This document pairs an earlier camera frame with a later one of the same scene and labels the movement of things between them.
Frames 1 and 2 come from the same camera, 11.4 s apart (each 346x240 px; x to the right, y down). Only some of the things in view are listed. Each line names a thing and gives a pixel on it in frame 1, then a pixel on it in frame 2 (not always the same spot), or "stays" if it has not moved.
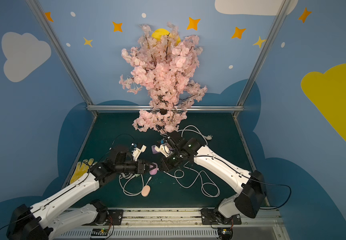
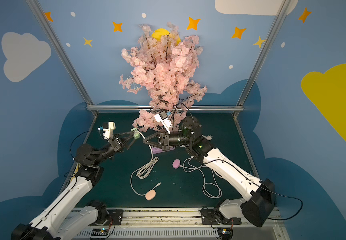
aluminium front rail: [182, 224] stays
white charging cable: [183, 175] -> [190, 168]
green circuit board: [99, 232] stays
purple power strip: [153, 150] stays
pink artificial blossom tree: [164, 65] stays
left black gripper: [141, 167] -> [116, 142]
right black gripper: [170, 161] -> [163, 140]
